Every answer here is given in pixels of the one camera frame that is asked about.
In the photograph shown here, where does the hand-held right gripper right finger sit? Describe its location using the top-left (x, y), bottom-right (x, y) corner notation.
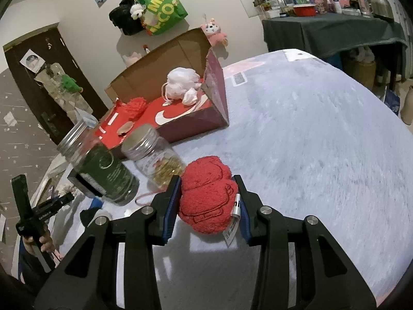
top-left (232, 174), bottom-right (378, 310)

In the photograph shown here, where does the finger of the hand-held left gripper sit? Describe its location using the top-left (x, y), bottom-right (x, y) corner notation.
top-left (34, 193), bottom-right (75, 221)
top-left (11, 174), bottom-right (34, 230)

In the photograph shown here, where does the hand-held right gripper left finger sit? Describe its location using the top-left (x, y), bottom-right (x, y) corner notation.
top-left (34, 175), bottom-right (181, 310)

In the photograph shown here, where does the beige knitted scrunchie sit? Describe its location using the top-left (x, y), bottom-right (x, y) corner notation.
top-left (60, 182), bottom-right (78, 197)

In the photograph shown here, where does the red plush toy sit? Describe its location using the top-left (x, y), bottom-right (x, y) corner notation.
top-left (178, 156), bottom-right (242, 249)

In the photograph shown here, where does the red cardboard shoe box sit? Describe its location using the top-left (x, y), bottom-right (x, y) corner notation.
top-left (105, 27), bottom-right (230, 151)

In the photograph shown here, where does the coral bath pouf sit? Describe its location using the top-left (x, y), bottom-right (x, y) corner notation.
top-left (121, 97), bottom-right (149, 120)

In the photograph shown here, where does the white tissue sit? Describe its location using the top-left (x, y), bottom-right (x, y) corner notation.
top-left (182, 88), bottom-right (198, 105)

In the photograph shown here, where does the white bath pouf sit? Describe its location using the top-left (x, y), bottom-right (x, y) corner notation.
top-left (161, 67), bottom-right (202, 104)

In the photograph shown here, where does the person's left forearm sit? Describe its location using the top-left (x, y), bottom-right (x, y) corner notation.
top-left (14, 250), bottom-right (60, 289)

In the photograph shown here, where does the person's left hand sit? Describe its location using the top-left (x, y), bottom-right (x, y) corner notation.
top-left (21, 229), bottom-right (58, 255)

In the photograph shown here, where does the glass jar with golden contents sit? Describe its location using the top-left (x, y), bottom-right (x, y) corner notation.
top-left (121, 124), bottom-right (187, 190)

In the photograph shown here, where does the glass jar with green label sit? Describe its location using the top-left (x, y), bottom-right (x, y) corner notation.
top-left (56, 119), bottom-right (140, 205)

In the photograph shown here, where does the clear hanging door organiser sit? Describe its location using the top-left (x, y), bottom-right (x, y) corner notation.
top-left (34, 61), bottom-right (92, 123)

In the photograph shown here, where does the dark brown door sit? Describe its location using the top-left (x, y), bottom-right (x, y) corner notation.
top-left (3, 22), bottom-right (108, 136)

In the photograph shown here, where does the green plush toy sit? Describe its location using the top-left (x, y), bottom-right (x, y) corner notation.
top-left (60, 74), bottom-right (84, 94)

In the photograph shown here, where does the door photo print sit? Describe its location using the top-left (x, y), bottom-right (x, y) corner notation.
top-left (20, 49), bottom-right (45, 71)

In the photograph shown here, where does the pink round faced plush toy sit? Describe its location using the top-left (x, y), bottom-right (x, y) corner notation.
top-left (201, 13), bottom-right (229, 47)

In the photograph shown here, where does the black hanging bag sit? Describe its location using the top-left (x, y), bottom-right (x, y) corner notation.
top-left (109, 0), bottom-right (147, 36)

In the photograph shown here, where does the green tote bag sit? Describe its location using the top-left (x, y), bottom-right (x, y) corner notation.
top-left (129, 0), bottom-right (188, 37)

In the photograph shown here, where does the table with green cloth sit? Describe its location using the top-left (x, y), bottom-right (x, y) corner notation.
top-left (262, 16), bottom-right (409, 91)

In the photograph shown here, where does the red bowl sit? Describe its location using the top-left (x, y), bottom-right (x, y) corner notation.
top-left (292, 4), bottom-right (317, 17)

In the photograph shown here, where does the row of cosmetic bottles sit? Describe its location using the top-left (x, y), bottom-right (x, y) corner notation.
top-left (253, 0), bottom-right (371, 18)

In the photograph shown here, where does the steel kettle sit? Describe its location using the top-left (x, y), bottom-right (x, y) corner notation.
top-left (366, 0), bottom-right (395, 21)

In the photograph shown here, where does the metal door handle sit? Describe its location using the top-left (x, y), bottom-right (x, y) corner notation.
top-left (41, 111), bottom-right (56, 136)

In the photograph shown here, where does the pink plush wall toy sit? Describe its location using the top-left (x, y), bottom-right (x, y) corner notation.
top-left (121, 52), bottom-right (142, 68)

